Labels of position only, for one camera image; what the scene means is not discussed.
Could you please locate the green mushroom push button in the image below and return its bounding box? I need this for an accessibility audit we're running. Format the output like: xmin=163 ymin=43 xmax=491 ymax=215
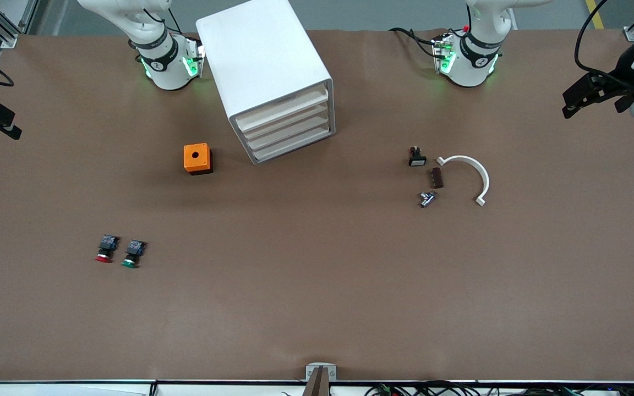
xmin=121 ymin=239 xmax=148 ymax=269

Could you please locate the white curved plastic bracket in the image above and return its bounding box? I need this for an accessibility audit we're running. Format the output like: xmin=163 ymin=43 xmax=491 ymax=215
xmin=436 ymin=155 xmax=490 ymax=207

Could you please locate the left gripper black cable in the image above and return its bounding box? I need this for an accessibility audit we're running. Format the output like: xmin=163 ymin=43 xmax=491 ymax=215
xmin=574 ymin=0 xmax=634 ymax=89

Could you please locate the white drawer cabinet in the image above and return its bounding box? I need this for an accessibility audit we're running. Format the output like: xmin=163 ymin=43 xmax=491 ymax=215
xmin=195 ymin=0 xmax=336 ymax=166

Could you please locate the white base connector plate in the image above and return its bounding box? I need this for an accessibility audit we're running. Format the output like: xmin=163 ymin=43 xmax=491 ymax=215
xmin=431 ymin=33 xmax=456 ymax=75
xmin=184 ymin=34 xmax=206 ymax=79

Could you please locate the red mushroom push button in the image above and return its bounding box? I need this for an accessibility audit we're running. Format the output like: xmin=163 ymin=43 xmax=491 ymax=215
xmin=95 ymin=234 xmax=120 ymax=263

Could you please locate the black cable bundle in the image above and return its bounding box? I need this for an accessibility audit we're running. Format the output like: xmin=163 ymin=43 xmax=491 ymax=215
xmin=364 ymin=379 xmax=634 ymax=396

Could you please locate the black base cable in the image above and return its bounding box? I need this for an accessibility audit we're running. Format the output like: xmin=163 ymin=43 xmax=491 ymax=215
xmin=389 ymin=26 xmax=440 ymax=58

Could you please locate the orange button box with hole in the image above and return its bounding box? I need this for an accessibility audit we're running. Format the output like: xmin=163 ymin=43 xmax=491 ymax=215
xmin=183 ymin=143 xmax=214 ymax=176

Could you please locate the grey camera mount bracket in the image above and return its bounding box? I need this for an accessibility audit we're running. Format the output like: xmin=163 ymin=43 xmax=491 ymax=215
xmin=305 ymin=362 xmax=337 ymax=396

